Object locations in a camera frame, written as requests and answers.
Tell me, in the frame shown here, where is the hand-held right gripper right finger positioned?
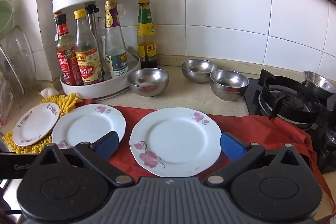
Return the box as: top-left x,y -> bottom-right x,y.
205,132 -> 307,187

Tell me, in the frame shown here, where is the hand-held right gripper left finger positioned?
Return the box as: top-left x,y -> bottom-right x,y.
31,131 -> 135,187

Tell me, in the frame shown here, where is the medium white floral plate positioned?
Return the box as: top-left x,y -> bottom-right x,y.
52,104 -> 127,149

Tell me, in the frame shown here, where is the small floral rimmed plate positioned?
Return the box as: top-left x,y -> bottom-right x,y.
12,103 -> 60,147

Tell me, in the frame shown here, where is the large white floral plate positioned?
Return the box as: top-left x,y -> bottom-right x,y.
130,107 -> 223,178

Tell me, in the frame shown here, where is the stainless steel bowl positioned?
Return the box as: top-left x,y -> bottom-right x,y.
210,69 -> 249,102
127,68 -> 169,98
303,70 -> 336,100
182,59 -> 218,83

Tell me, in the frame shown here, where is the red cloth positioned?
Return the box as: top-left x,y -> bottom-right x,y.
76,105 -> 336,211

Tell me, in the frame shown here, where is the black gas stove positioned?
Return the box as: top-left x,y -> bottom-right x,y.
244,69 -> 336,174

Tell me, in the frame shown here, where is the yellow chenille mat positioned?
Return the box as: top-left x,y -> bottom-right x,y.
3,93 -> 83,155

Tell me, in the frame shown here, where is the white two-tier turntable rack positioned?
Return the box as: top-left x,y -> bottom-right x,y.
52,0 -> 142,102

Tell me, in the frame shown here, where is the clear plastic bag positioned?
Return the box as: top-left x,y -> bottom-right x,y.
0,77 -> 14,128

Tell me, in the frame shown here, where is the black pan support grate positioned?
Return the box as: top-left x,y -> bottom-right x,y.
259,69 -> 336,135

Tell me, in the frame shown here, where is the white garlic bulb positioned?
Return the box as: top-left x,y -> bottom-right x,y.
40,88 -> 60,97

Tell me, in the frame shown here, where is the yellow cap vinegar bottle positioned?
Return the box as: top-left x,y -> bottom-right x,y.
73,9 -> 104,85

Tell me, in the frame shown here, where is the purple label sauce bottle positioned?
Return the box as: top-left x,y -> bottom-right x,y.
104,0 -> 129,80

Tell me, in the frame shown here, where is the red cap sauce bottle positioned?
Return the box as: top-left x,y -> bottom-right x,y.
54,12 -> 83,86

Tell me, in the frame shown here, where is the black stove knob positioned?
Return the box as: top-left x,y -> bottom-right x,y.
322,131 -> 336,151

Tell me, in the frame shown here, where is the glass pot lid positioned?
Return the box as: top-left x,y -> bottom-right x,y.
0,25 -> 36,91

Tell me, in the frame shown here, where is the green label sauce bottle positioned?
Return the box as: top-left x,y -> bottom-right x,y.
136,0 -> 158,69

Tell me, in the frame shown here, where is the pale green bowl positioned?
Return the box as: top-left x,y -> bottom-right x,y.
0,0 -> 15,40

